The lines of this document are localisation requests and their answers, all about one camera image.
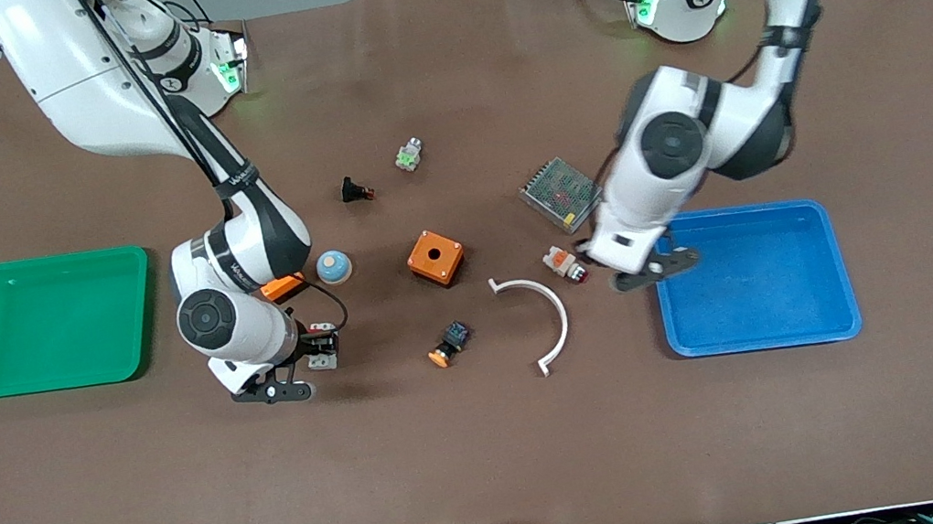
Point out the brown table mat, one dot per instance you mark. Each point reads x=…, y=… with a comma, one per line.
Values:
x=496, y=461

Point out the green plastic tray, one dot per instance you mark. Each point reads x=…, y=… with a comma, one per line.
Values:
x=56, y=332

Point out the orange headed black push button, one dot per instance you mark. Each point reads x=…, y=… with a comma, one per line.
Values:
x=452, y=338

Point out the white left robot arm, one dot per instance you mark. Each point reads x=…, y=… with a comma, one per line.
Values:
x=671, y=144

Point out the large white curved bracket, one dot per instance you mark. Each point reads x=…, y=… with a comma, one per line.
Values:
x=563, y=317

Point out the metal mesh power supply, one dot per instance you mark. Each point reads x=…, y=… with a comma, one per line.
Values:
x=558, y=193

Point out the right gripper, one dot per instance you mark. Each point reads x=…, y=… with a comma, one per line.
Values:
x=309, y=340

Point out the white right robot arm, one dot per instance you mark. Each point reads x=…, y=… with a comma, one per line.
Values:
x=88, y=78

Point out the blue dome buzzer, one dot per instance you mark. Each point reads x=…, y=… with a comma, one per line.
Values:
x=333, y=268

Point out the white red circuit breaker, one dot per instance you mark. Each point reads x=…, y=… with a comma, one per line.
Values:
x=320, y=363

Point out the orange white indicator lamp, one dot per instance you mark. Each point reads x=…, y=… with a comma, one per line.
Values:
x=561, y=262

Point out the green white selector switch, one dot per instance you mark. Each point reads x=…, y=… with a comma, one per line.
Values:
x=408, y=157

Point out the blue plastic tray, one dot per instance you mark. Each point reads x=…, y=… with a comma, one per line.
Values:
x=768, y=300

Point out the black red push button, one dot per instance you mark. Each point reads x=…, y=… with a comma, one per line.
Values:
x=349, y=190

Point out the orange button box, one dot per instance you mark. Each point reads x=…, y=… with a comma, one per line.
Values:
x=449, y=261
x=285, y=287

